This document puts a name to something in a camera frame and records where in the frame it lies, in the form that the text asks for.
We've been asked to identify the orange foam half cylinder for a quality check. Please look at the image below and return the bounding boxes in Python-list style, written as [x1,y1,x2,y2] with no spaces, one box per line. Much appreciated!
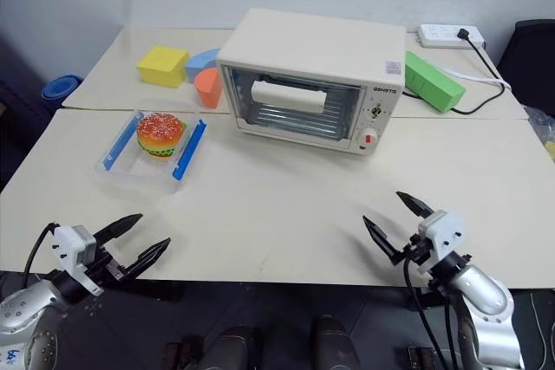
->
[193,67,225,109]

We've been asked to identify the dark rounded shape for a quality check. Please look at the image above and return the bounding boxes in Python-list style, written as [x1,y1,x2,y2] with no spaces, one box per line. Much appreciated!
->
[202,325,264,370]
[310,315,362,370]

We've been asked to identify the black chair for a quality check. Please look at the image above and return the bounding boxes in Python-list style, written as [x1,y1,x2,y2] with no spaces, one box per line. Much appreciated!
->
[495,18,555,119]

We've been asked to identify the blue foam half cylinder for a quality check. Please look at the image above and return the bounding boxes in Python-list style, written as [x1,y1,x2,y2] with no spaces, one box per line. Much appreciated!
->
[185,48,224,84]

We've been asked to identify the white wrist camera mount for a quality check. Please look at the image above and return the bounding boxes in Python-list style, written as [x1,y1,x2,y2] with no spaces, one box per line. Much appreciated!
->
[416,210,466,276]
[52,224,106,296]

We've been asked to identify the yellow foam cube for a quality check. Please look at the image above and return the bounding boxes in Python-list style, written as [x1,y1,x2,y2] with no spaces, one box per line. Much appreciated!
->
[135,45,191,89]

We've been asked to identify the toy hamburger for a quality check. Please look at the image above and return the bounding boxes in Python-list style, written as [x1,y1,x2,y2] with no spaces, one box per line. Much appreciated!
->
[136,113,188,163]

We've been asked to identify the clear plastic box blue clips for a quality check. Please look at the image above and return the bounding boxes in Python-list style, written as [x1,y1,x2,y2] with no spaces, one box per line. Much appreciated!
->
[94,108,209,196]

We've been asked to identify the green foam block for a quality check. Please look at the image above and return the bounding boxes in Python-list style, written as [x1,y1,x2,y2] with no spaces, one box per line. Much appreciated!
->
[403,50,467,115]

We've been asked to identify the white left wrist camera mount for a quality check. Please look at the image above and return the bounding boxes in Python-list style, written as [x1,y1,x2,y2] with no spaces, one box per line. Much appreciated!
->
[52,224,106,296]

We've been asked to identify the white power strip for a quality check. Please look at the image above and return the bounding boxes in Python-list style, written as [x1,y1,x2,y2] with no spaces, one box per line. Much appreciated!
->
[417,23,487,50]

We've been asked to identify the thin white floor cable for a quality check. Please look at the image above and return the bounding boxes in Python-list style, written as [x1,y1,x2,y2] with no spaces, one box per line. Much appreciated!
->
[529,294,549,365]

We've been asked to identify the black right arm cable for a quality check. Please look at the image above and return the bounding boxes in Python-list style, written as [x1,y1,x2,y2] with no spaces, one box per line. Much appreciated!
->
[402,255,461,370]

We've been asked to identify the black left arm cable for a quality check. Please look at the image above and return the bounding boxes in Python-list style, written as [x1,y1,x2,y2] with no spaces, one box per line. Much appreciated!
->
[22,222,62,289]

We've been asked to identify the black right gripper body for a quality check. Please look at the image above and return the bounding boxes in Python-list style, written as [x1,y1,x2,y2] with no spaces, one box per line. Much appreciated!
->
[398,232,435,269]

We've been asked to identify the clear plastic bag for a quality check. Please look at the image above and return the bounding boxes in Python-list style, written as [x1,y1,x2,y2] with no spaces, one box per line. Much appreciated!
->
[521,104,555,174]

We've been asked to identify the black plug and power cable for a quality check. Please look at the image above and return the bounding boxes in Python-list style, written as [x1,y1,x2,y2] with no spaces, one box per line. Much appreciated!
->
[450,28,513,117]

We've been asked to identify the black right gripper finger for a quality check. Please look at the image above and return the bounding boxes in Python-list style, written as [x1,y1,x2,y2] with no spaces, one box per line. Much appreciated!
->
[395,190,437,221]
[362,214,409,267]

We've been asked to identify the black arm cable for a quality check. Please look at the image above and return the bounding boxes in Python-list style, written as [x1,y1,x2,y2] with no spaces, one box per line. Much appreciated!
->
[22,222,62,289]
[402,255,461,370]

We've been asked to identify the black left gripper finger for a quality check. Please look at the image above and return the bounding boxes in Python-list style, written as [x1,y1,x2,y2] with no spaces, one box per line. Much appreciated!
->
[93,213,145,252]
[122,237,173,279]

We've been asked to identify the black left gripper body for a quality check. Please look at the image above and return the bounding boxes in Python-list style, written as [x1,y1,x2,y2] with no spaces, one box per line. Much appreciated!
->
[82,244,131,289]

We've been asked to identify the cream toaster oven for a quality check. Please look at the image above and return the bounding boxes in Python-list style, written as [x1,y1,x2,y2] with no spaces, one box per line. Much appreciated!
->
[215,8,408,157]

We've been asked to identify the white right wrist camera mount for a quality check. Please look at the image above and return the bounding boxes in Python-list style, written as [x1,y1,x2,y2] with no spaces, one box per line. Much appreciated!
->
[416,210,466,276]

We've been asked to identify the white power strip cable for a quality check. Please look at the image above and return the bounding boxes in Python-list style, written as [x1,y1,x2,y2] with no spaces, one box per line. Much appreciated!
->
[441,66,513,90]

